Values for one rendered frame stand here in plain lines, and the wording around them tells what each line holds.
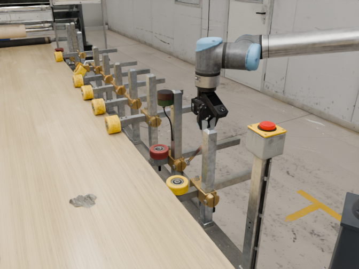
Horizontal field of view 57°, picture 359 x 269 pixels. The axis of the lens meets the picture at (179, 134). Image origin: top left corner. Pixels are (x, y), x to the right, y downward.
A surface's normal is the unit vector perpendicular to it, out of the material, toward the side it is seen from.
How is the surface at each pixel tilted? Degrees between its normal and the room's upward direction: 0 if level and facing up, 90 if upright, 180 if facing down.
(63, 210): 0
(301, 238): 0
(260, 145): 90
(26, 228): 0
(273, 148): 90
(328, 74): 90
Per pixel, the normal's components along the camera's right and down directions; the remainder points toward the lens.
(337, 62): -0.86, 0.22
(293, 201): 0.00, -0.90
